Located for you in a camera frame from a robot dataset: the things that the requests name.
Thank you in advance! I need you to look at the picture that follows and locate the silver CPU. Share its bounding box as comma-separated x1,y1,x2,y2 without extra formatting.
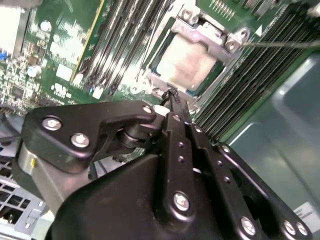
159,33,223,91

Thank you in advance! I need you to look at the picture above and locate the thin wire locking lever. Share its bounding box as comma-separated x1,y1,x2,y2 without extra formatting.
141,8,166,73
239,39,320,48

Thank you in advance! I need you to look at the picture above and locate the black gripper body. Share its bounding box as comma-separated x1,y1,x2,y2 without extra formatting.
51,153,237,240

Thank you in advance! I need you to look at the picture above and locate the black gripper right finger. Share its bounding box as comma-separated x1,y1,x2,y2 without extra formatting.
174,91,313,240

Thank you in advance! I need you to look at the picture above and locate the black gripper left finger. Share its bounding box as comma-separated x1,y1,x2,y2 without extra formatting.
13,91,198,223

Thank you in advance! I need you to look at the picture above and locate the metal socket cover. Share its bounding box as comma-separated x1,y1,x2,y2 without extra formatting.
147,17,241,106

